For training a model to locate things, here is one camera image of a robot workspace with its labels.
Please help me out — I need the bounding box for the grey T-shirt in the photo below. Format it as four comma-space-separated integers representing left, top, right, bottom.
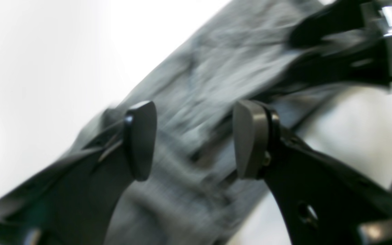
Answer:
70, 0, 353, 245

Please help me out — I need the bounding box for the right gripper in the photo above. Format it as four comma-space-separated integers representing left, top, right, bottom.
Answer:
277, 0, 392, 93

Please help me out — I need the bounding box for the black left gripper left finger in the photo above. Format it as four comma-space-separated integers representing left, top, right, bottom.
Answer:
0, 101, 157, 245

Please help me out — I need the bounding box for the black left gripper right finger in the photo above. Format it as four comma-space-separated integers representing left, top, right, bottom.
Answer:
233, 100, 392, 245

